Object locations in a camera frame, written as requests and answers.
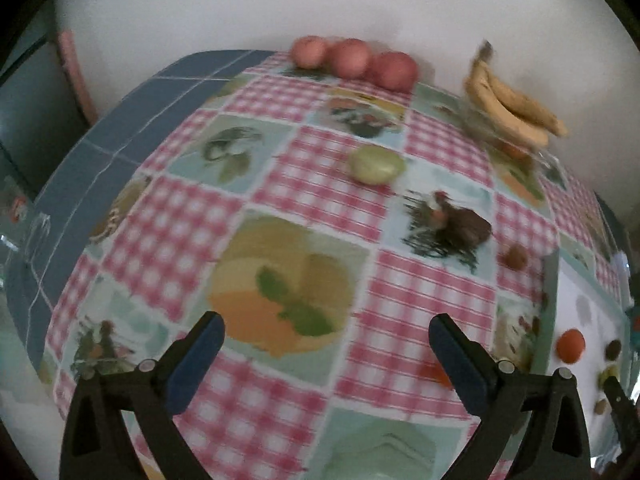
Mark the clear plastic container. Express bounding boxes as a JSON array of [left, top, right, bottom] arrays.
[[460, 105, 561, 176]]

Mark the pink wooden plank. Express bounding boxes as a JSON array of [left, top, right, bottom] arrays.
[[56, 29, 99, 127]]

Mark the orange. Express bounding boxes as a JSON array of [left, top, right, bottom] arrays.
[[556, 329, 587, 362], [417, 360, 453, 388]]

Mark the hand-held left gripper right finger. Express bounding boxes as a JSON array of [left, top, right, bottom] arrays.
[[428, 313, 593, 480]]

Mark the checked pink printed tablecloth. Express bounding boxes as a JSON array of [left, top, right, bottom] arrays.
[[42, 52, 626, 480]]

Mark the small green apple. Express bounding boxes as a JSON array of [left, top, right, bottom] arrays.
[[347, 144, 407, 185]]

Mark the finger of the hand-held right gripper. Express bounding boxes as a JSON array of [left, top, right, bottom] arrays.
[[602, 374, 640, 445]]

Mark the bunch of yellow bananas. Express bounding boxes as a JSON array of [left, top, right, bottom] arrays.
[[470, 42, 568, 137]]

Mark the short yellow banana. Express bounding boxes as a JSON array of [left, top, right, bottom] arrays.
[[464, 75, 551, 148]]

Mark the red apple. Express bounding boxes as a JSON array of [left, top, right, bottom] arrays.
[[371, 51, 419, 93], [327, 38, 373, 79], [290, 35, 331, 69]]

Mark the small round brown kiwi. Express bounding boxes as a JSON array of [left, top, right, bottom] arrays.
[[501, 245, 528, 271]]

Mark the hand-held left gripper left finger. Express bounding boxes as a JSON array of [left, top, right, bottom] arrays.
[[59, 311, 226, 480]]

